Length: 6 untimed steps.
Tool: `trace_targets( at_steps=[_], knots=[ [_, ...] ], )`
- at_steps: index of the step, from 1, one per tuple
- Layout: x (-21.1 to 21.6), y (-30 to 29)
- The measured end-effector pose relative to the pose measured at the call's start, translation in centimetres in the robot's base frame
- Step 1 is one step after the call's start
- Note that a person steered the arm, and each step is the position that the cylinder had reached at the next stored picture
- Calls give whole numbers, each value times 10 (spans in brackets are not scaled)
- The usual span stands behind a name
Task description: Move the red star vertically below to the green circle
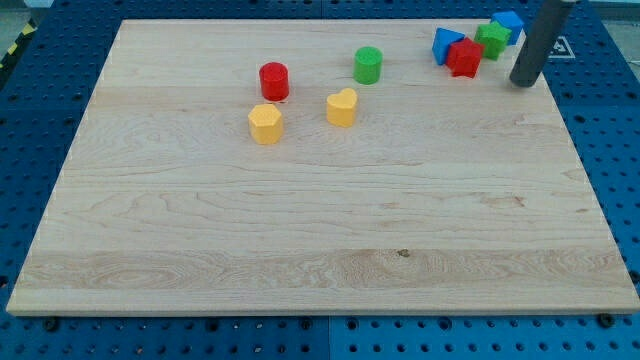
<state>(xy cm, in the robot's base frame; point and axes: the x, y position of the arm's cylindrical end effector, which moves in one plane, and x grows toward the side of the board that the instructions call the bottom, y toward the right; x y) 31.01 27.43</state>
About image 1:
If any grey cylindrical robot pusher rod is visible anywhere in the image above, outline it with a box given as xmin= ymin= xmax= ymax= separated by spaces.
xmin=509 ymin=0 xmax=577 ymax=88

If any light wooden board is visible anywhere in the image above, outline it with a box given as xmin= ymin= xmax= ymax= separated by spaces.
xmin=7 ymin=19 xmax=639 ymax=317

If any yellow heart block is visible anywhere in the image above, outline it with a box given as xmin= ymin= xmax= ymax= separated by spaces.
xmin=326 ymin=88 xmax=358 ymax=127

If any blue triangle block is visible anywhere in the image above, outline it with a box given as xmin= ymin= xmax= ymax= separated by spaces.
xmin=432 ymin=27 xmax=465 ymax=66

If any green star block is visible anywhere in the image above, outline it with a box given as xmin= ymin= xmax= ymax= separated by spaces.
xmin=474 ymin=22 xmax=512 ymax=60

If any red cylinder block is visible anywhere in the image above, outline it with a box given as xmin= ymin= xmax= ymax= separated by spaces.
xmin=259 ymin=62 xmax=289 ymax=101

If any red star block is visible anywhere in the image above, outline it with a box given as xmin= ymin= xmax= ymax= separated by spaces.
xmin=445 ymin=38 xmax=485 ymax=78

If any yellow hexagon block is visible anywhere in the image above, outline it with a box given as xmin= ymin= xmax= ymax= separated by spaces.
xmin=248 ymin=104 xmax=284 ymax=145

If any blue cube block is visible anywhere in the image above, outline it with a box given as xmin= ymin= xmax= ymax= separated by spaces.
xmin=491 ymin=11 xmax=524 ymax=45

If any yellow black hazard tape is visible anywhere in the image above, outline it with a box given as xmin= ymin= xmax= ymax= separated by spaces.
xmin=1 ymin=18 xmax=38 ymax=71

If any green cylinder block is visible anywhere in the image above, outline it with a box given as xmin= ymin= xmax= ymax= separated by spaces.
xmin=353 ymin=46 xmax=383 ymax=85

